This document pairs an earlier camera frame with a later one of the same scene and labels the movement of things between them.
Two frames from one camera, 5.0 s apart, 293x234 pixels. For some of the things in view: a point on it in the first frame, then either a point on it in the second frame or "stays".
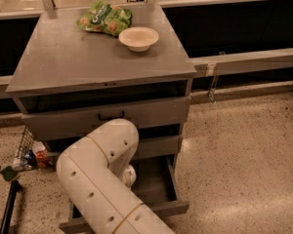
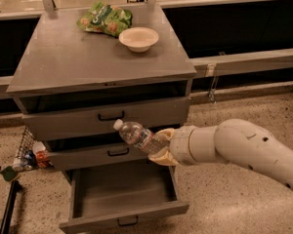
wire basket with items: (31, 154) stays
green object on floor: (8, 173) stays
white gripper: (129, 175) -> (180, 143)
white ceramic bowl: (138, 39) stays
